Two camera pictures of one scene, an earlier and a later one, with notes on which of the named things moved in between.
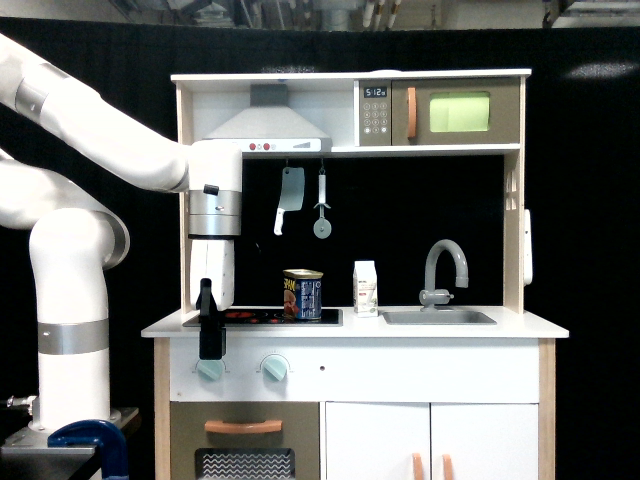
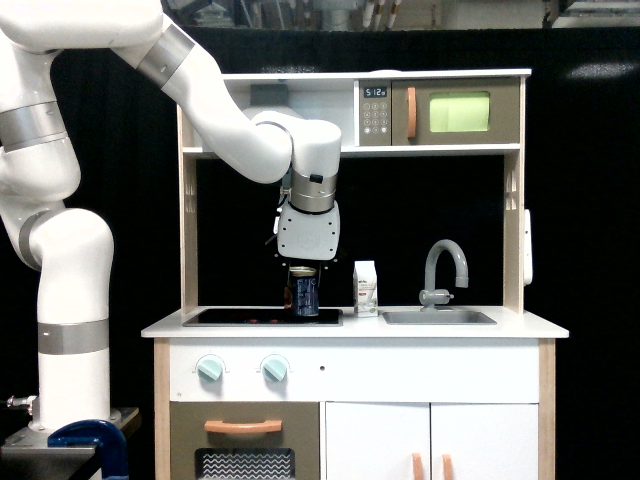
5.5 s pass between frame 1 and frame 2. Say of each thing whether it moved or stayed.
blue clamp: stayed
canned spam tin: moved
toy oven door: stayed
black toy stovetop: stayed
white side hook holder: stayed
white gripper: moved
